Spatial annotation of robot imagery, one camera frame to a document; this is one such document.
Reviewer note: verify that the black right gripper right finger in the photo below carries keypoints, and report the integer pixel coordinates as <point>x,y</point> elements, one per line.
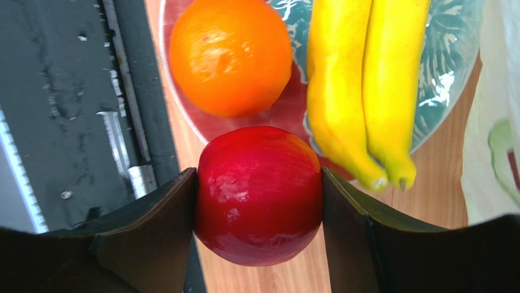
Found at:
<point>372,247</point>

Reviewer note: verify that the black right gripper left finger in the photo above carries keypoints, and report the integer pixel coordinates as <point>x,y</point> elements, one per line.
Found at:
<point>140,247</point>

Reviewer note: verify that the red fake apple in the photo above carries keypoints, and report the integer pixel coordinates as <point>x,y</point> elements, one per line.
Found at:
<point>259,197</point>

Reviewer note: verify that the translucent avocado print plastic bag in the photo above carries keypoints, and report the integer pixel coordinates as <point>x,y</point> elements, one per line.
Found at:
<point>490,173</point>

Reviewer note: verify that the yellow fake banana bunch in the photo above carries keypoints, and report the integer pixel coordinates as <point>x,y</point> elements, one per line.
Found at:
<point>362,66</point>

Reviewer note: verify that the orange fake orange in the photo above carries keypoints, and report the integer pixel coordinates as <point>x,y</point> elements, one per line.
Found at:
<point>231,59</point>

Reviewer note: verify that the floral red blue plate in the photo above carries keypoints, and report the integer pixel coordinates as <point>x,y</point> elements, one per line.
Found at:
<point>449,53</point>

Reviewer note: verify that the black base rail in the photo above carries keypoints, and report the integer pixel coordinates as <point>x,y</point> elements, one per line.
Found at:
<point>84,125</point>

